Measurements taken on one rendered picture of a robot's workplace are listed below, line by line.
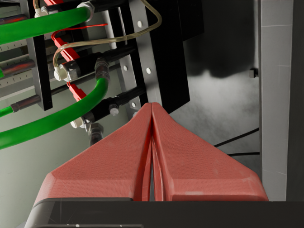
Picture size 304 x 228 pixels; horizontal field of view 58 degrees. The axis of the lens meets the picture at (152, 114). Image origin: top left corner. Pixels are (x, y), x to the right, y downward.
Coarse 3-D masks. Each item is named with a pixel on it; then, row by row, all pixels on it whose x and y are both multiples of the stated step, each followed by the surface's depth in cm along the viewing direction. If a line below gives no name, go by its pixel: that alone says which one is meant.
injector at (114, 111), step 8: (136, 88) 51; (144, 88) 52; (120, 96) 48; (128, 96) 49; (136, 96) 51; (104, 104) 46; (112, 104) 46; (120, 104) 49; (88, 112) 44; (96, 112) 45; (104, 112) 46; (112, 112) 45; (96, 120) 45
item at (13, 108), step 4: (12, 104) 55; (4, 108) 55; (8, 108) 55; (12, 108) 55; (16, 108) 55; (0, 112) 54; (4, 112) 54; (8, 112) 55; (12, 112) 56; (0, 116) 54
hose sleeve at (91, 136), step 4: (96, 128) 39; (92, 132) 38; (96, 132) 38; (100, 132) 38; (92, 136) 37; (96, 136) 37; (100, 136) 37; (92, 140) 36; (96, 140) 36; (92, 144) 35
